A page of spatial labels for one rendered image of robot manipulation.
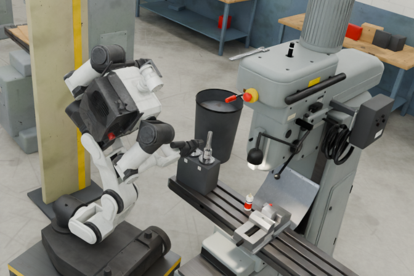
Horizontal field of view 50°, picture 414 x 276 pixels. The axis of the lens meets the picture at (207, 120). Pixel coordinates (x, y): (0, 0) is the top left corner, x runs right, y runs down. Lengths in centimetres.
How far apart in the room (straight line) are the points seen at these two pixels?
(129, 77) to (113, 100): 17
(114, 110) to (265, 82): 63
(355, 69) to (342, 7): 47
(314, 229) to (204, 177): 75
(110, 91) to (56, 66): 142
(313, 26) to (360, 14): 443
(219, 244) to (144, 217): 142
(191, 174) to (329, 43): 107
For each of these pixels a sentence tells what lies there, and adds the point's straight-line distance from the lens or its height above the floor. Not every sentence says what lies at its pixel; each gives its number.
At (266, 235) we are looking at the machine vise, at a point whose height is 98.
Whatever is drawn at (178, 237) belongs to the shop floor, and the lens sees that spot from 365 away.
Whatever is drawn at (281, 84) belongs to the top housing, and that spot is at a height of 185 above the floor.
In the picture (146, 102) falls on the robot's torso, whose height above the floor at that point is 162.
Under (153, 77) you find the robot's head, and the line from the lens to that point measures 196.
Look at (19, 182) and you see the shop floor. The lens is 424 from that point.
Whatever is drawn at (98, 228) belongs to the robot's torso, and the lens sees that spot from 265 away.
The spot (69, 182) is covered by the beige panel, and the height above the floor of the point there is 15.
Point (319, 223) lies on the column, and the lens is 280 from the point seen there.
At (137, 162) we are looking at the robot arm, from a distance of 205.
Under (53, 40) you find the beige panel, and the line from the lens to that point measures 326.
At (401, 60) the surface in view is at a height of 88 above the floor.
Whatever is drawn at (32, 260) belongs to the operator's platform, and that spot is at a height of 40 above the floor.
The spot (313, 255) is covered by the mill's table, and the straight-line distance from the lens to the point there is 241.
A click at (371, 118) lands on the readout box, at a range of 211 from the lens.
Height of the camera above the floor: 258
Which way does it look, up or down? 30 degrees down
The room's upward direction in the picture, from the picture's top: 8 degrees clockwise
